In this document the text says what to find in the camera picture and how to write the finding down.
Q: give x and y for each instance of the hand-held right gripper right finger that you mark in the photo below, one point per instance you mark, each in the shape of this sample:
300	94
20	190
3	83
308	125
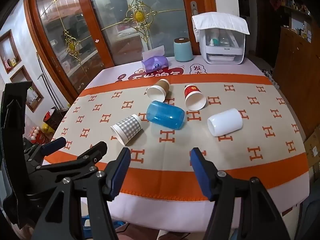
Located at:
200	173

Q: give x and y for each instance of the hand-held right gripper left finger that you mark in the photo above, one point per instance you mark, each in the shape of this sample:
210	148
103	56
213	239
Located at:
119	173

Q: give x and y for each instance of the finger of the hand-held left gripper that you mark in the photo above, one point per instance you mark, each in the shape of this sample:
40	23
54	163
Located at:
91	153
53	145

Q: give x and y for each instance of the grey checked paper cup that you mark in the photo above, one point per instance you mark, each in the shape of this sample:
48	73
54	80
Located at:
130	127

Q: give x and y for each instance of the white plastic cup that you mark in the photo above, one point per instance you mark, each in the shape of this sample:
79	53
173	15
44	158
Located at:
227	121

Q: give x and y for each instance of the blue plastic cup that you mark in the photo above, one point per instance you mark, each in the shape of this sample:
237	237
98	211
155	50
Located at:
165	115

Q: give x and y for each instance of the red paper cup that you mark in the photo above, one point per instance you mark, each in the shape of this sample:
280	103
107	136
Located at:
191	91

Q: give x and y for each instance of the brown paper cup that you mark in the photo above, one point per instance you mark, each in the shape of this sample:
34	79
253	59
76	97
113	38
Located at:
162	85

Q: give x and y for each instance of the yellow bottle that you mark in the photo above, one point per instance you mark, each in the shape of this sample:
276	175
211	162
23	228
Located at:
47	128

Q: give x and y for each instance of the orange and beige table runner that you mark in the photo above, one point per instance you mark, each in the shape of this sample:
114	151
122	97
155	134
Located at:
175	152

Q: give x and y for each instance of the purple tissue pack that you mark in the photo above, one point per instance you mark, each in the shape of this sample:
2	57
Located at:
155	64

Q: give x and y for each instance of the wooden glass sliding door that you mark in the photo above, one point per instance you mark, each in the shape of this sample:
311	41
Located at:
160	2
60	30

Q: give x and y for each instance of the cardboard box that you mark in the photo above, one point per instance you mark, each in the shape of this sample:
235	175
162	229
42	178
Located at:
312	147

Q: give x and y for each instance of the white countertop appliance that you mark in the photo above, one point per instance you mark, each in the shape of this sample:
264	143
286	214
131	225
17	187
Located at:
222	52

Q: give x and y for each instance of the teal canister with brown lid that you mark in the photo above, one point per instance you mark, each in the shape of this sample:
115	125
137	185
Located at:
183	51

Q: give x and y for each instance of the wooden cabinet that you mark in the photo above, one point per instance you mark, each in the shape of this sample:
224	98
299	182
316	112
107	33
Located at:
295	75

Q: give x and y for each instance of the white folded cloth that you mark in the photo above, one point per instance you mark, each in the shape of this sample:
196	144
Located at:
220	21

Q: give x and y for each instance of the shelf with bottles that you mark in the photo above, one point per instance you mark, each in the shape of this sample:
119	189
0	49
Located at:
298	7

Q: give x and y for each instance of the wooden wall niche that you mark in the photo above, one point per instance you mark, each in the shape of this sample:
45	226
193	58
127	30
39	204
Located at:
10	52
32	95

